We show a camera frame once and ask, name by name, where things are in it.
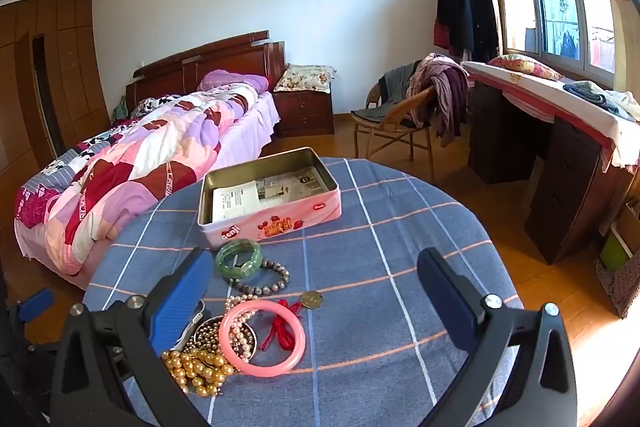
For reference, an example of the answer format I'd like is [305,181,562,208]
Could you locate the gold pearl necklace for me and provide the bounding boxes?
[161,347,236,398]

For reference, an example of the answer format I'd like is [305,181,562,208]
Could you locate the hanging dark coats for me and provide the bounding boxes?
[432,0,501,64]

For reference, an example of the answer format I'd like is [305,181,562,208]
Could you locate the wooden bed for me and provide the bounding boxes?
[14,31,287,290]

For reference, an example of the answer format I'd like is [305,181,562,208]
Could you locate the pink and purple garment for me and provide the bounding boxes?
[406,53,471,148]

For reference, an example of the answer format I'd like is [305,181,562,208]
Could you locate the pile of folded clothes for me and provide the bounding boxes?
[562,80,640,122]

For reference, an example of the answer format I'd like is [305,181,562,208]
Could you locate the floral cushion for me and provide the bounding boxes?
[273,64,337,95]

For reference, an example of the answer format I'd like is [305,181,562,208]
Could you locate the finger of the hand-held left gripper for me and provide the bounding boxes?
[7,288,56,325]

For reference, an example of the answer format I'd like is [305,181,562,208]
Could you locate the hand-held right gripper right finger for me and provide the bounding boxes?
[416,248,578,427]

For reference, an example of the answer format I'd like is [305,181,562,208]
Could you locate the white paper sheet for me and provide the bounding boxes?
[211,186,262,225]

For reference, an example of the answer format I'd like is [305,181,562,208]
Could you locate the dark wooden desk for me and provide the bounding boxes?
[467,77,640,265]

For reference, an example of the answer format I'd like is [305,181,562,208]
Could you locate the patchwork quilt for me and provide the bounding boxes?
[15,82,261,278]

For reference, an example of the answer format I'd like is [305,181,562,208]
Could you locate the wooden wardrobe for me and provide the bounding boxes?
[0,0,112,188]

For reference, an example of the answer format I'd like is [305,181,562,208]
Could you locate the red string cord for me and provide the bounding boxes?
[260,289,324,352]

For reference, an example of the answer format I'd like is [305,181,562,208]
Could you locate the green jade bangle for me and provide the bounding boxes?
[215,239,264,281]

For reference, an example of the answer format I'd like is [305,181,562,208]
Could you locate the floral pillow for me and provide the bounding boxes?
[487,53,565,82]

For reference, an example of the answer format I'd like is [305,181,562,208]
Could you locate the round metal dish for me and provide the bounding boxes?
[192,314,259,364]

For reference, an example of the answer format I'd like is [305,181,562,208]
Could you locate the green bin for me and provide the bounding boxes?
[599,227,634,273]

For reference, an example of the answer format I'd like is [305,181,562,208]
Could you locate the grey garment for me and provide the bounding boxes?
[350,62,422,128]

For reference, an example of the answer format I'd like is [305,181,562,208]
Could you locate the woven basket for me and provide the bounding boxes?
[594,252,640,320]

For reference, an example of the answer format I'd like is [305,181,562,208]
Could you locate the wicker chair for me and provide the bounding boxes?
[352,82,436,164]

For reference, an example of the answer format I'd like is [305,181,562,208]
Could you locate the pink bangle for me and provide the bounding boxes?
[218,300,306,377]

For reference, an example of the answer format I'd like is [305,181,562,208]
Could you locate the dark pearl bracelet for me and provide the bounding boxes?
[231,259,291,298]

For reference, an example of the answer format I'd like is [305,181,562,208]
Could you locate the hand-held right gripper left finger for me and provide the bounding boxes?
[50,248,216,427]

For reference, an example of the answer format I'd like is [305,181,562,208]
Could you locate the blue plaid tablecloth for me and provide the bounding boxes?
[82,157,526,427]

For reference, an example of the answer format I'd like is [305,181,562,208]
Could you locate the wooden nightstand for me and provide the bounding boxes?
[272,88,335,138]

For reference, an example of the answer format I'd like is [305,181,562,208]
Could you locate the white and pink desk cover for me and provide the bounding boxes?
[460,61,640,172]

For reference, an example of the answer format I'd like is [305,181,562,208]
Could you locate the pink pearl bracelet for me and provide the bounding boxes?
[225,294,261,359]

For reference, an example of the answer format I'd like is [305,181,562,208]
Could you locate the newspaper sheet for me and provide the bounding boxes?
[254,163,334,204]

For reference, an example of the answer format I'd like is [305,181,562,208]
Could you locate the white curved object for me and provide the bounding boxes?
[172,301,207,353]

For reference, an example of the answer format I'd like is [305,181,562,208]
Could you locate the pink tin box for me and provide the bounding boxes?
[196,147,342,254]

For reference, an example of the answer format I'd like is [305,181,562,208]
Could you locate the purple pillow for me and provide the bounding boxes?
[197,69,271,94]

